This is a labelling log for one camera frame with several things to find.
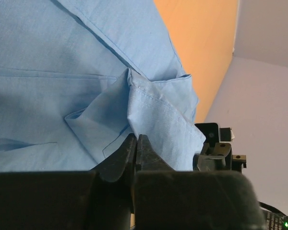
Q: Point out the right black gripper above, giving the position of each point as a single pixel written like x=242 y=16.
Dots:
x=216 y=153

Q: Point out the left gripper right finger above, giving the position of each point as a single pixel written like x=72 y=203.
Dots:
x=147 y=159

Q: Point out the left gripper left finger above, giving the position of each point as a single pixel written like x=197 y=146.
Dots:
x=120 y=165

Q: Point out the blue long sleeve shirt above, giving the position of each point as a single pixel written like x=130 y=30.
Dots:
x=77 y=76

